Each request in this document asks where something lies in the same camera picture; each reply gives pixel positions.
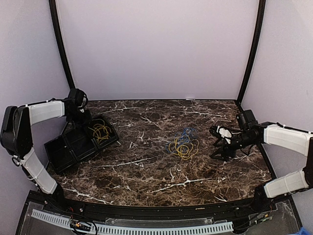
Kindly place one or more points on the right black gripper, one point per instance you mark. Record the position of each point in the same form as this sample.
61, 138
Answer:
223, 150

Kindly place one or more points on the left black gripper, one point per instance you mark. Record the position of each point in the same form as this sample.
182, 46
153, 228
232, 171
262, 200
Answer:
88, 120

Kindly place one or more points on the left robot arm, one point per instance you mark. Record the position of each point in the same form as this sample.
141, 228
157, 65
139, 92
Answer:
16, 134

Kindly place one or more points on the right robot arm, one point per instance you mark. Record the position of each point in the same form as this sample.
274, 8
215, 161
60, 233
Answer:
289, 151

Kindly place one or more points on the black compartment tray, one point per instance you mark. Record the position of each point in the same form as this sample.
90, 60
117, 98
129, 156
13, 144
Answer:
77, 145

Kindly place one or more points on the blue object at corner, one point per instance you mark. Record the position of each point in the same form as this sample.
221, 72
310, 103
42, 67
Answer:
303, 231

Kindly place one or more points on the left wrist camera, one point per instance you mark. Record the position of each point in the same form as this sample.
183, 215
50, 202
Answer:
84, 103

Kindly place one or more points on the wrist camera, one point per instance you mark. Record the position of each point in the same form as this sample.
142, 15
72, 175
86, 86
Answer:
221, 132
84, 103

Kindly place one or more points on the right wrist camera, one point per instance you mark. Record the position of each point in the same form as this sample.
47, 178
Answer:
221, 132

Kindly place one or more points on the black front rail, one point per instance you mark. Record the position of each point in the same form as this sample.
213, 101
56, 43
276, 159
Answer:
238, 211

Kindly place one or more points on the white slotted cable duct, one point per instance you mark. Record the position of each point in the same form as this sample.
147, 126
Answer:
127, 227

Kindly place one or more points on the left black frame post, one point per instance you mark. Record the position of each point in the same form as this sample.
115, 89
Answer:
60, 42

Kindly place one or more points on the black frame post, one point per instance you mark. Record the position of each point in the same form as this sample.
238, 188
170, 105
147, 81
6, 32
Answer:
60, 42
253, 50

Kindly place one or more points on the right black frame post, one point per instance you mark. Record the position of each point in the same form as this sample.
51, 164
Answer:
253, 50

